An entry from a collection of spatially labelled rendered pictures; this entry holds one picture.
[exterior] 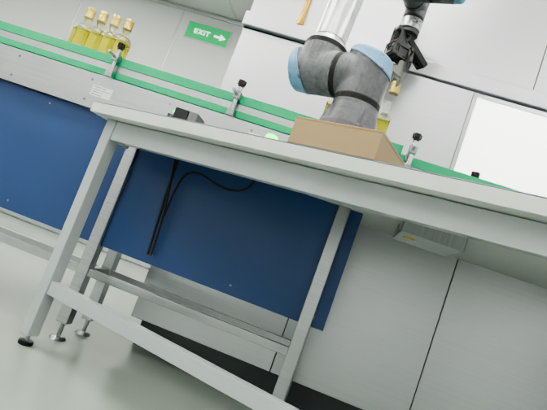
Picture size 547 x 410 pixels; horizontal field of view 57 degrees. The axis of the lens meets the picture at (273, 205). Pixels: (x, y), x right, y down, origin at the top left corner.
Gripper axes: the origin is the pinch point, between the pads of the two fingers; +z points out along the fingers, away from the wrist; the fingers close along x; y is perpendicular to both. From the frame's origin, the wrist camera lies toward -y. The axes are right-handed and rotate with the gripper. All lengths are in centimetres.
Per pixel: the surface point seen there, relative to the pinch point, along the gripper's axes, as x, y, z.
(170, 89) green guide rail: -20, 71, 30
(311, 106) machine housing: -25.1, 18.7, 12.3
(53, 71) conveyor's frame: -39, 109, 37
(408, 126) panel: -4.9, -12.8, 9.7
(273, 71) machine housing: -34.3, 35.6, 2.7
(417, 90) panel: -5.6, -12.0, -4.6
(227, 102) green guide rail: -11, 52, 28
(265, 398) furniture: 53, 33, 101
